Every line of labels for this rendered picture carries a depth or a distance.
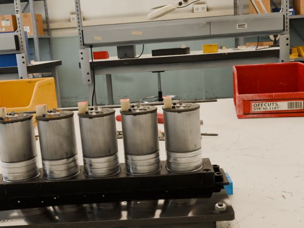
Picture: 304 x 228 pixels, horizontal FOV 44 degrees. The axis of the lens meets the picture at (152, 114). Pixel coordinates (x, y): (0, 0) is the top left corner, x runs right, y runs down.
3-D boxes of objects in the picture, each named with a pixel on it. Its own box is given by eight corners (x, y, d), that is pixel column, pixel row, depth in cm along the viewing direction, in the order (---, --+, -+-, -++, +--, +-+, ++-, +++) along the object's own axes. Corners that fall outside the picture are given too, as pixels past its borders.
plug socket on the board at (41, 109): (48, 116, 24) (46, 106, 24) (35, 116, 24) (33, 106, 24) (51, 113, 25) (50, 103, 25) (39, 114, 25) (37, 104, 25)
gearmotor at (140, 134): (161, 186, 24) (156, 109, 23) (124, 188, 24) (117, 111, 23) (161, 173, 27) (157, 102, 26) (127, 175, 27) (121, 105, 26)
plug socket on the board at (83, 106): (90, 113, 24) (89, 102, 24) (77, 114, 24) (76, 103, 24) (92, 111, 25) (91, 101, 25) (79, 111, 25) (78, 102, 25)
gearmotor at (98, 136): (119, 188, 24) (112, 112, 23) (82, 191, 25) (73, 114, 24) (123, 175, 27) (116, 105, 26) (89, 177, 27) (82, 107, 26)
